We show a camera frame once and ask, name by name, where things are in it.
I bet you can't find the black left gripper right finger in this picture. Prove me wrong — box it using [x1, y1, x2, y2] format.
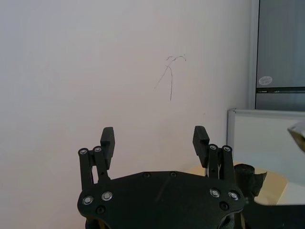
[193, 125, 238, 189]

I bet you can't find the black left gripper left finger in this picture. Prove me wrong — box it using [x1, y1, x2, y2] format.
[78, 126, 116, 192]

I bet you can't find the black table cloth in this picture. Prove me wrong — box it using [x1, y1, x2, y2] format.
[233, 163, 305, 229]

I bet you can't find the shiny silver object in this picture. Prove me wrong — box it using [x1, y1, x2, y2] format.
[287, 120, 305, 152]

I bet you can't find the round white window sticker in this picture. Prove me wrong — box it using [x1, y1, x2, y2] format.
[258, 76, 274, 86]

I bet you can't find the grey framed glass window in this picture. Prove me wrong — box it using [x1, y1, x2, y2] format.
[247, 0, 305, 111]

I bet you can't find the white panel with grey frame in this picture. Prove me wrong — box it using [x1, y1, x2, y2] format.
[226, 108, 305, 185]

